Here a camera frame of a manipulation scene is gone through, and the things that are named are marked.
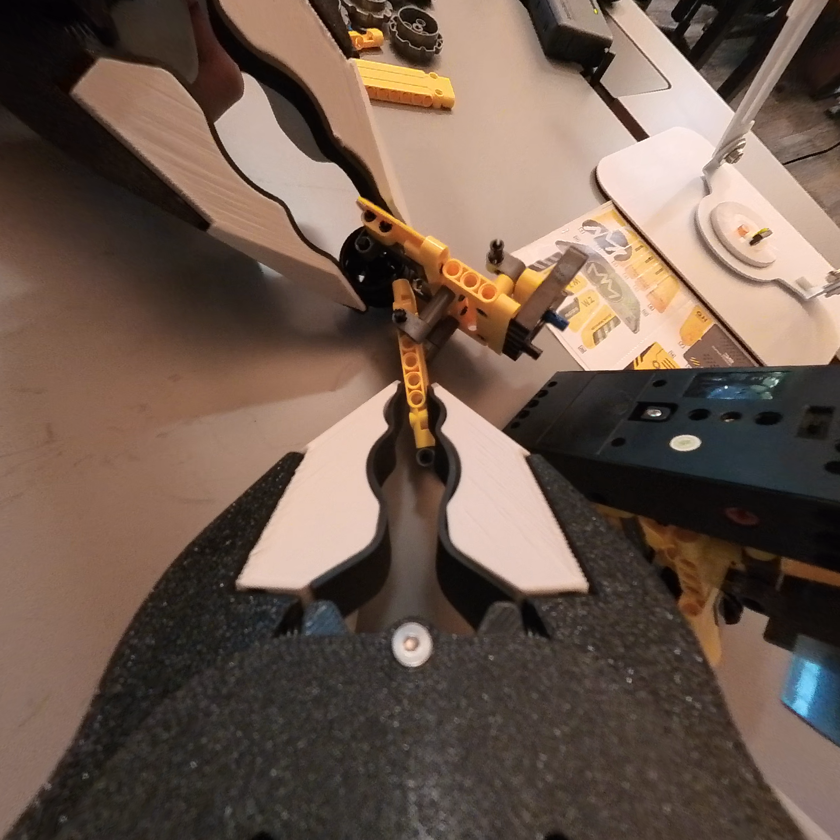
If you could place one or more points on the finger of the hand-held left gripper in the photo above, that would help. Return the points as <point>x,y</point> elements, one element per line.
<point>197,177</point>
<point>328,85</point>

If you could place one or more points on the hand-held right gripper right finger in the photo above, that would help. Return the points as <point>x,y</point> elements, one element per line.
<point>512,518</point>

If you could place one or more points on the white book stand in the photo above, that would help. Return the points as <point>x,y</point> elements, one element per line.
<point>656,170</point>

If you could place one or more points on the pile of small toy parts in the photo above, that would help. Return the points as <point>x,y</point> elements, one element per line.
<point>413,29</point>

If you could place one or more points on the large yellow toy vehicle model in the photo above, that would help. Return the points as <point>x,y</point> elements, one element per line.
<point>656,453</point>

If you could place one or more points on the long yellow toy beam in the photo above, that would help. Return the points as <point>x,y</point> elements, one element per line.
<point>407,82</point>

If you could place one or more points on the person's left hand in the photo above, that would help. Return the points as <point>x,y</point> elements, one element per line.
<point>220,65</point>

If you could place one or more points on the dark flat device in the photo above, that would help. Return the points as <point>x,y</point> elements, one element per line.
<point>571,26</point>

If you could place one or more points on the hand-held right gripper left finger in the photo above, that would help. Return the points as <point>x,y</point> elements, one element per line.
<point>308,518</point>

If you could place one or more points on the yellow toy brick assembly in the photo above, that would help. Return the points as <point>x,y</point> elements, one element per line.
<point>466,282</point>

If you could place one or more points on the yellow sticker sheet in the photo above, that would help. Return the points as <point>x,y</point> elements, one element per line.
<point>610,289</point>

